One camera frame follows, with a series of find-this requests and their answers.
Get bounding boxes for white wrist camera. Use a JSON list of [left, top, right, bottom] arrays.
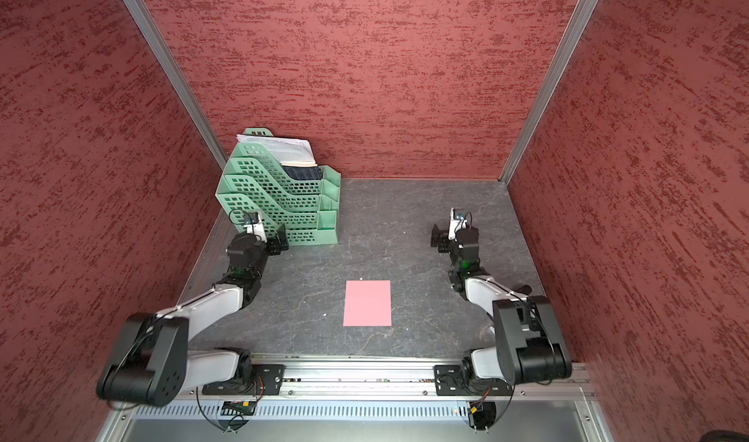
[[243, 211, 266, 240], [449, 208, 472, 239]]

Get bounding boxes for green plastic file organizer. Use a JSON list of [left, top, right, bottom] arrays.
[[216, 127, 341, 246]]

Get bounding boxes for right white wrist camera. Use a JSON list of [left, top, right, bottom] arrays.
[[449, 208, 472, 239]]

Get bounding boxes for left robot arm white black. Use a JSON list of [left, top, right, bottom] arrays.
[[96, 224, 289, 407]]

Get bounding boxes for pink square paper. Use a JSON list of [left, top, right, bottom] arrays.
[[343, 280, 392, 327]]

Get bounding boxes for white papers in organizer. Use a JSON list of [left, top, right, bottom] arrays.
[[236, 135, 317, 167]]

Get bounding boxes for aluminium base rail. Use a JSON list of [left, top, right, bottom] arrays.
[[153, 353, 598, 407]]

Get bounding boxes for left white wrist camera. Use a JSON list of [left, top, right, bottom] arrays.
[[243, 211, 266, 240]]

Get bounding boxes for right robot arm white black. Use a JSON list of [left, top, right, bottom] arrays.
[[430, 223, 573, 387]]

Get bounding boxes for dark folder in organizer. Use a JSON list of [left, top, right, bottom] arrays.
[[283, 166, 323, 181]]

